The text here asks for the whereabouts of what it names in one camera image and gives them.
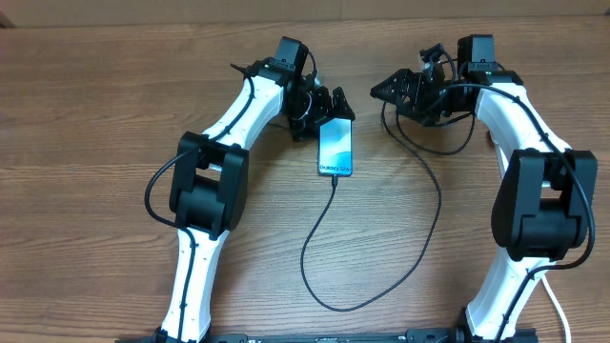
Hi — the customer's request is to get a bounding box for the black charger cable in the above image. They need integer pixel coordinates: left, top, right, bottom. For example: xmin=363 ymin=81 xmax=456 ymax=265
xmin=299 ymin=99 xmax=478 ymax=313

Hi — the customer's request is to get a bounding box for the blue screen smartphone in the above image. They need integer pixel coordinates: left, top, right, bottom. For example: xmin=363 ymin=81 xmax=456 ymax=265
xmin=318 ymin=118 xmax=353 ymax=176

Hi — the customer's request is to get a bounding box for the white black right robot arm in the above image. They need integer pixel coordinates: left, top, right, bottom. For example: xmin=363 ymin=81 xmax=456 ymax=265
xmin=370 ymin=34 xmax=598 ymax=342

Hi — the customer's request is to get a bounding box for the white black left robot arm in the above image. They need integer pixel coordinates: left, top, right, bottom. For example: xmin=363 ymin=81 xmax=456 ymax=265
xmin=154 ymin=37 xmax=355 ymax=342

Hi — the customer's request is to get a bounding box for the white power strip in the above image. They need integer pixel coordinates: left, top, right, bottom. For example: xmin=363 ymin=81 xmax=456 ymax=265
xmin=488 ymin=131 xmax=509 ymax=178

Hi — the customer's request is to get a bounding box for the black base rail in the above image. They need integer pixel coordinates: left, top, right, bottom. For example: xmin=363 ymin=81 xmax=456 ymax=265
xmin=115 ymin=328 xmax=539 ymax=343

